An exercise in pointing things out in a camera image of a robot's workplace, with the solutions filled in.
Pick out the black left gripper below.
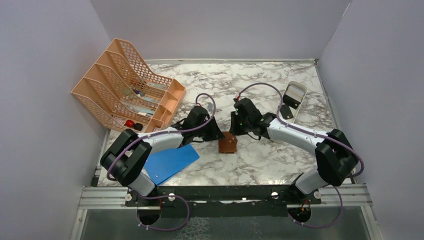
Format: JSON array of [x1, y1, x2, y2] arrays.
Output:
[[193, 116, 226, 142]]

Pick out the brown leather card holder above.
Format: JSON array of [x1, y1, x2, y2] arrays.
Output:
[[218, 131, 238, 154]]

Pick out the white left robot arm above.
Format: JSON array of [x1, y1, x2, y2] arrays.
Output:
[[100, 105, 225, 206]]

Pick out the black card lying in tray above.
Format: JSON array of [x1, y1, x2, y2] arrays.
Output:
[[279, 104, 294, 120]]

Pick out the blue plastic board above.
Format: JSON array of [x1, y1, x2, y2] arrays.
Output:
[[144, 144, 200, 186]]

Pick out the cream oval plastic tray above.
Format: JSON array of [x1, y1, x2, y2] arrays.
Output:
[[268, 81, 311, 149]]

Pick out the black round item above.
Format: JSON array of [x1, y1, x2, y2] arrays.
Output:
[[132, 123, 144, 132]]

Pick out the red round item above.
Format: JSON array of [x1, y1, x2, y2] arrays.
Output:
[[124, 119, 135, 128]]

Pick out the peach plastic file organizer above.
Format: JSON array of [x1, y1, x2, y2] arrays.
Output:
[[71, 38, 186, 133]]

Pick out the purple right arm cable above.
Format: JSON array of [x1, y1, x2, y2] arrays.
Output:
[[235, 82, 365, 229]]

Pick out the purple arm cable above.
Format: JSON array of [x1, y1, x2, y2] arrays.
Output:
[[106, 93, 217, 233], [235, 82, 365, 229]]

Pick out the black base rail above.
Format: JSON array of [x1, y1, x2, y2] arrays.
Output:
[[125, 185, 322, 218]]

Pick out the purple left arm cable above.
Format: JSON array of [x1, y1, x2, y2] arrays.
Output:
[[106, 93, 217, 233]]

